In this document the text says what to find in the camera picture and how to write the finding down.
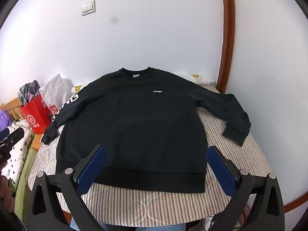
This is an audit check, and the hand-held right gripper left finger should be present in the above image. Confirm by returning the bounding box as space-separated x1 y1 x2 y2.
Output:
27 144 107 231

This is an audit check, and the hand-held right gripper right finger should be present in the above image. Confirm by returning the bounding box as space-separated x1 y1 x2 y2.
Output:
206 145 285 231

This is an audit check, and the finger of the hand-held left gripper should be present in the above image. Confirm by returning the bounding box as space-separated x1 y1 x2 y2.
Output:
6 128 26 148

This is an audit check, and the black sweatshirt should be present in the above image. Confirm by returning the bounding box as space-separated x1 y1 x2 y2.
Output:
41 67 251 194

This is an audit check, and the person's left hand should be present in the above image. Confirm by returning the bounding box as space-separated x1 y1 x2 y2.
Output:
0 175 15 219

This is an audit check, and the white floral blanket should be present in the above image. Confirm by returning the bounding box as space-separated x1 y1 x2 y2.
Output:
0 120 35 194

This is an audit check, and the purple cloth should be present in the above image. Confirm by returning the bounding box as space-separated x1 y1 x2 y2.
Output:
0 109 13 131

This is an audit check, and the red paper bag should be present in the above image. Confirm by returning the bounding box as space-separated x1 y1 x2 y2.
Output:
20 94 60 135

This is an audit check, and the wooden headboard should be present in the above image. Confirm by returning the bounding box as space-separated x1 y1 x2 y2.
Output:
0 97 24 123

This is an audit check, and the green cloth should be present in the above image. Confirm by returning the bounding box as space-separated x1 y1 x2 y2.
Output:
13 147 37 223

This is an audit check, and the plaid cloth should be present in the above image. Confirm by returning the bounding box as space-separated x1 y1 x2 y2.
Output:
18 80 44 106

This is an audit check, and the white plastic bag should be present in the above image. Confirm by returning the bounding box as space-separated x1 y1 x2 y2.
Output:
38 73 75 107

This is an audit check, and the striped bed sheet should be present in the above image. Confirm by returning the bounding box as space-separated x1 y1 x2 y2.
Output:
28 83 273 228

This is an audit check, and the brown wooden baseboard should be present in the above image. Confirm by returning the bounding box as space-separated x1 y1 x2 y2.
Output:
283 190 308 213

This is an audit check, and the white cloth with yellow print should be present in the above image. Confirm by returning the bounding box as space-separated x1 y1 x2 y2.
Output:
179 71 216 85

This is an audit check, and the white cable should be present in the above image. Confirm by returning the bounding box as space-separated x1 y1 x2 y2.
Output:
202 215 242 230

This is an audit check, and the brown wooden door frame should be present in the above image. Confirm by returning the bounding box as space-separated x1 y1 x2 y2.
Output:
216 0 235 95

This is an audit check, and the white light switch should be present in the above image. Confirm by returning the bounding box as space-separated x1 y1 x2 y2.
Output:
80 0 96 16

